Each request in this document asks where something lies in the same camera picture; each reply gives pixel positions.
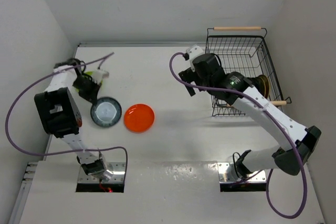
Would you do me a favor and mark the yellow patterned plate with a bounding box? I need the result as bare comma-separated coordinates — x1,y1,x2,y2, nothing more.
258,74,270,98

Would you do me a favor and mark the orange plate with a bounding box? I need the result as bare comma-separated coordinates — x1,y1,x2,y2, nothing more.
123,103,155,133

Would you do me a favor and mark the black wire dish rack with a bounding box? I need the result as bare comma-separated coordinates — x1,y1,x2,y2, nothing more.
205,26,292,110

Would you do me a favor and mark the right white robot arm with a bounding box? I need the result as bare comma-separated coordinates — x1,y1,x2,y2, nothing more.
173,48,321,178

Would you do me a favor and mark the purple cable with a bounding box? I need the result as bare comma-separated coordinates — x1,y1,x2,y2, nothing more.
5,52,128,180
169,52,308,219

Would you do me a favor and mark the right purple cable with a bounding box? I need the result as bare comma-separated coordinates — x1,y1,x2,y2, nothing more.
169,52,308,219

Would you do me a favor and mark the green plate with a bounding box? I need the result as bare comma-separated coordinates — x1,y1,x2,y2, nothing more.
73,71,102,92

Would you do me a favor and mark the blue patterned plate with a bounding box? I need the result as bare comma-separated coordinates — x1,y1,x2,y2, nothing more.
90,97,122,128

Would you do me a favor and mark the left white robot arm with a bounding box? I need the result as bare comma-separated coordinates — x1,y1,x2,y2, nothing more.
34,58,122,181

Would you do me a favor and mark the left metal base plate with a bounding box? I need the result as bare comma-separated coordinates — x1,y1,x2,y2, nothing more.
77,162,126,184

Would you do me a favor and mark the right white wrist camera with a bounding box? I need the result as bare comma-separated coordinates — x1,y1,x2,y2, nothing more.
185,45,205,61

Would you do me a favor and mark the metal base plate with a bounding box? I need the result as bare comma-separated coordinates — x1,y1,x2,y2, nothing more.
77,162,126,184
217,162,266,184

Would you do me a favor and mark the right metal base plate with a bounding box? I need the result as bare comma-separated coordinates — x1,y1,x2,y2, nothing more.
217,162,266,184

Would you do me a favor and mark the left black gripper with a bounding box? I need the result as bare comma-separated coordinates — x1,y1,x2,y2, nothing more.
72,76,101,104

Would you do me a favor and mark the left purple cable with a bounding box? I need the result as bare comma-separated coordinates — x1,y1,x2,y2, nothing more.
5,52,128,180

